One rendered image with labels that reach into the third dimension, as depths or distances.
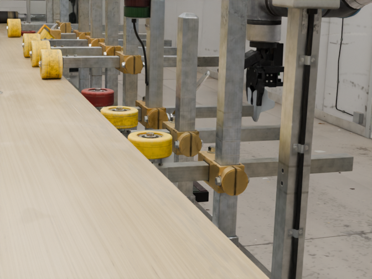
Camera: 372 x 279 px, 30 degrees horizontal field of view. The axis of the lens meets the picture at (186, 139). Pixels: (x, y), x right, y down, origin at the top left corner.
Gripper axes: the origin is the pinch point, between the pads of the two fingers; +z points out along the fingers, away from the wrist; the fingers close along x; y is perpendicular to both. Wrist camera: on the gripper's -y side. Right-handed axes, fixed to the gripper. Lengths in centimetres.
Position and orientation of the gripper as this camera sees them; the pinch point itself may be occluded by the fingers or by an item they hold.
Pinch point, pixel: (252, 117)
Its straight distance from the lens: 186.8
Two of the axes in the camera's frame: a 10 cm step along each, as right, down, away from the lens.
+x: -3.0, -2.2, 9.3
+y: 9.5, -0.6, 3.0
